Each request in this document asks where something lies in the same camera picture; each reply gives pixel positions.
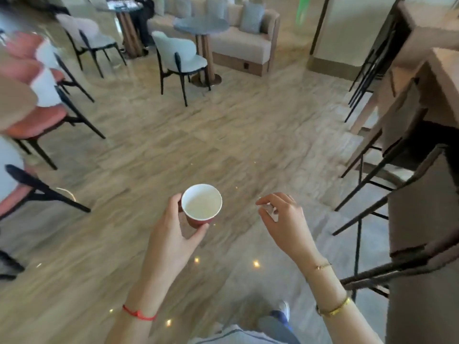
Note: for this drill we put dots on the beige sneaker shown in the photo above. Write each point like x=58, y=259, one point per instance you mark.
x=284, y=309

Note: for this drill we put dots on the person's left hand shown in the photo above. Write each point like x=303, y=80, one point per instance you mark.
x=161, y=254

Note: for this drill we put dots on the red paper cup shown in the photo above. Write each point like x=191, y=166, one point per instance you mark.
x=201, y=204

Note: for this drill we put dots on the person's right hand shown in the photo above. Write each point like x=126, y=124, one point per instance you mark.
x=292, y=232

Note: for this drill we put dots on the row of black-legged bar stools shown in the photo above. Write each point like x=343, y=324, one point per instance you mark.
x=423, y=211

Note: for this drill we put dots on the beige sofa with cushions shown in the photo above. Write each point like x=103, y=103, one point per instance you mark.
x=244, y=46

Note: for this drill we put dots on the person's right forearm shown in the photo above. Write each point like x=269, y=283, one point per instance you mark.
x=344, y=326

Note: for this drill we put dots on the light wooden dining table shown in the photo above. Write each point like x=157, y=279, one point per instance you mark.
x=16, y=103

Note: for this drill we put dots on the light blue ribbed shirt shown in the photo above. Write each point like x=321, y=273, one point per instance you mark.
x=233, y=336

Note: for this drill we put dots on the pink and white chair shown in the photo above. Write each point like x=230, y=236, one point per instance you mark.
x=39, y=119
x=10, y=164
x=25, y=44

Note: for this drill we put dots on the white upholstered chair black legs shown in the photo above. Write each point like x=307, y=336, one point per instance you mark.
x=168, y=46
x=86, y=30

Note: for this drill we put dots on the dark speckled round table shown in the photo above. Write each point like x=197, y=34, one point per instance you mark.
x=120, y=6
x=201, y=24

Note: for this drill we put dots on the white tissue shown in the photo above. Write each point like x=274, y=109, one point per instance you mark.
x=272, y=211

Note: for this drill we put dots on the blue jeans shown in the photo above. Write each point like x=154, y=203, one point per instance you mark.
x=276, y=329

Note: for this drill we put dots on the brown wooden bar table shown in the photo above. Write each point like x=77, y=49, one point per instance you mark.
x=444, y=89
x=423, y=35

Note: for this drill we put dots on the pale blue cushion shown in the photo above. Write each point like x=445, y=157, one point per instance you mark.
x=216, y=7
x=252, y=17
x=183, y=6

